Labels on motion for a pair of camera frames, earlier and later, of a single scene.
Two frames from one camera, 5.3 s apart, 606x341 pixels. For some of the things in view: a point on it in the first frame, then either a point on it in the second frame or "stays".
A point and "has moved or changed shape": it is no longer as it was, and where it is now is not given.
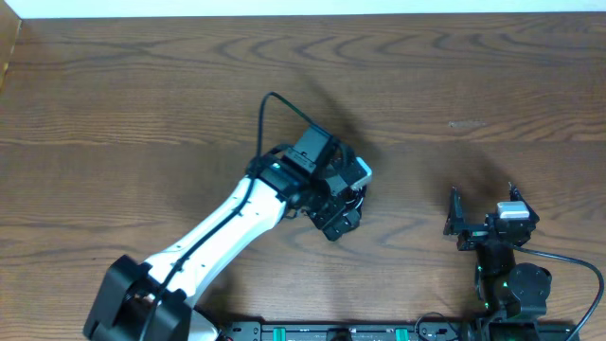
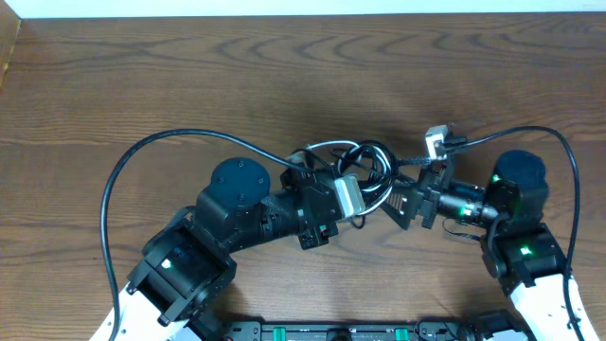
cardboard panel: x=9 y=22 stays
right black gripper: x=454 y=225 → x=426 y=188
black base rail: x=400 y=331 stays
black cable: x=354 y=197 has moved or changed shape
